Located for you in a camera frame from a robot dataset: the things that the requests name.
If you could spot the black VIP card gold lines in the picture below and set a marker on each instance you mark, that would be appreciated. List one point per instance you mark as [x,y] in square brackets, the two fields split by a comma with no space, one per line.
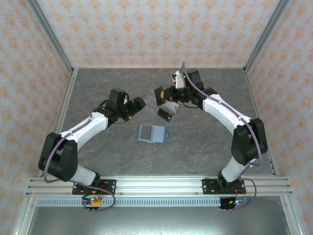
[164,114]

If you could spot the right controller board black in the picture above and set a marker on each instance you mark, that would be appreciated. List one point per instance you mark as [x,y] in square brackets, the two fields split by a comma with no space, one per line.
[232,202]

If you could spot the grey metal sheet panel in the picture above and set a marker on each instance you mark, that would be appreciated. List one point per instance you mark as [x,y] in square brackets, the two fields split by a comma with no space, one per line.
[159,221]

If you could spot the aluminium side table rail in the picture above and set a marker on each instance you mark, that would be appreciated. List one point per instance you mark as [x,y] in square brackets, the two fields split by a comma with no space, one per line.
[64,110]
[259,102]

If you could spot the white VIP card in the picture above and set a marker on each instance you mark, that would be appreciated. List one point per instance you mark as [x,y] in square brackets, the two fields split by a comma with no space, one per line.
[173,107]

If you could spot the aluminium frame post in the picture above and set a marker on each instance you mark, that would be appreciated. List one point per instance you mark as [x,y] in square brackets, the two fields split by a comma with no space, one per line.
[51,34]
[266,34]

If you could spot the reflective silver card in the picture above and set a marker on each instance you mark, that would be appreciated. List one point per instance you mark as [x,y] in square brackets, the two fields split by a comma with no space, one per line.
[146,132]

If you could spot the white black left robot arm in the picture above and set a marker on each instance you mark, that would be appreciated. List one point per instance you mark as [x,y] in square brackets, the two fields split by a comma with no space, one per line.
[80,129]

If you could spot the left controller board yellow connector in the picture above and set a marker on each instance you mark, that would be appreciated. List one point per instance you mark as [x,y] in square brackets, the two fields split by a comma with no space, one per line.
[94,201]

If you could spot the light blue card holder wallet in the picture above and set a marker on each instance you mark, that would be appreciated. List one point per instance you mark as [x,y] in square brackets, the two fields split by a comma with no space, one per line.
[157,134]

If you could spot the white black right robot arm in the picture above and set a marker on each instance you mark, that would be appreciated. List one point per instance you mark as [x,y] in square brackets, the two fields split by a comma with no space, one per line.
[220,107]

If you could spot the aluminium base rail beam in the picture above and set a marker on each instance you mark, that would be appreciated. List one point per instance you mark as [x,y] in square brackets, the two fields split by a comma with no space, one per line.
[159,186]

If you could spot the clear acrylic tiered card stand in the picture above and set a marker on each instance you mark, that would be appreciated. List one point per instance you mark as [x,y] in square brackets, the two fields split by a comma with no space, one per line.
[152,102]

